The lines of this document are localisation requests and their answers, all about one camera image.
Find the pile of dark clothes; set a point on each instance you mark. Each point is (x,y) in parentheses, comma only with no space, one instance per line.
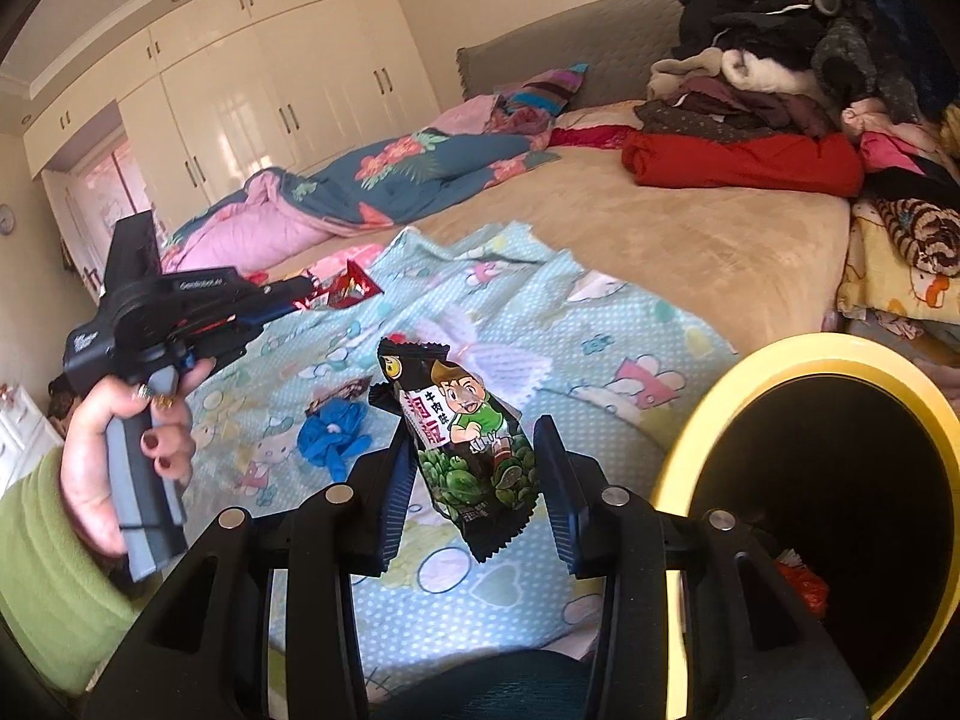
(765,30)

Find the dark red foil packet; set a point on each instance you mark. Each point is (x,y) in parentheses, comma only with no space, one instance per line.
(349,289)

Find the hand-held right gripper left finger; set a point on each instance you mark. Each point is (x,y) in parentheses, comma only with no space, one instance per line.
(394,495)

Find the red folded cloth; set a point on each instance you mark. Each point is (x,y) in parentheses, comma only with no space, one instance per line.
(750,161)

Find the pink cloth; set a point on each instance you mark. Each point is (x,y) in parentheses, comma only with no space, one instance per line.
(900,142)

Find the striped pillow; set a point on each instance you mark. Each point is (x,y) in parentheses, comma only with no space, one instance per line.
(544,90)

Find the round wall clock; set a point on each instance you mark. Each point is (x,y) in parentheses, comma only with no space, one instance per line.
(6,219)

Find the yellow bin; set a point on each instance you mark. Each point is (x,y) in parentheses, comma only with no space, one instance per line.
(712,405)

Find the person's left hand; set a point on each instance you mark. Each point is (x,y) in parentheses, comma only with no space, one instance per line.
(90,465)

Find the black and green snack packet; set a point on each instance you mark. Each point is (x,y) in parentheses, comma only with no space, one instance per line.
(465,457)

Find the blue rubber glove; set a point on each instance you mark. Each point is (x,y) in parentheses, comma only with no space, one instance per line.
(330,439)

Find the red plastic bag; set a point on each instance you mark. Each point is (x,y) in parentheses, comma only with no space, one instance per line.
(806,585)

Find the cream wardrobe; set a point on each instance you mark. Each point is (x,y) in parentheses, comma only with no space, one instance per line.
(262,67)

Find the beige bed sheet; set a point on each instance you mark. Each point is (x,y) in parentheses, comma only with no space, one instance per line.
(712,255)

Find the pink curtained door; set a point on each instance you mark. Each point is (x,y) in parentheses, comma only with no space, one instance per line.
(97,210)

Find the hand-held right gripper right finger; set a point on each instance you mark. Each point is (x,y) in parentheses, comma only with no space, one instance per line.
(559,499)

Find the red lace cloth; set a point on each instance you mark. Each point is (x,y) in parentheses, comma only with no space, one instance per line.
(592,136)

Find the white foam mesh net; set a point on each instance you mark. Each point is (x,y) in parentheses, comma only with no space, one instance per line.
(487,360)

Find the blue and pink floral quilt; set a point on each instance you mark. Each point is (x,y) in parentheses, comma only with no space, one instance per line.
(390,165)

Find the white dresser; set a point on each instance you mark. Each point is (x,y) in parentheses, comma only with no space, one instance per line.
(22,442)

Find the grey padded headboard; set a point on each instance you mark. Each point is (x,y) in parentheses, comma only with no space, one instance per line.
(600,37)

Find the light blue cartoon printed blanket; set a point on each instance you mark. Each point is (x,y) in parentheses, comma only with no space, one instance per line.
(585,330)

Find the yellow cartoon blanket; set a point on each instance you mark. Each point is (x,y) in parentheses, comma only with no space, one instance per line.
(877,285)

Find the person's green-sleeved left forearm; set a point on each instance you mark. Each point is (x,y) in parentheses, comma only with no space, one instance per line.
(52,577)

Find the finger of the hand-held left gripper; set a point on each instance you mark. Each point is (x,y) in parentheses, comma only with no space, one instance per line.
(247,319)
(274,289)

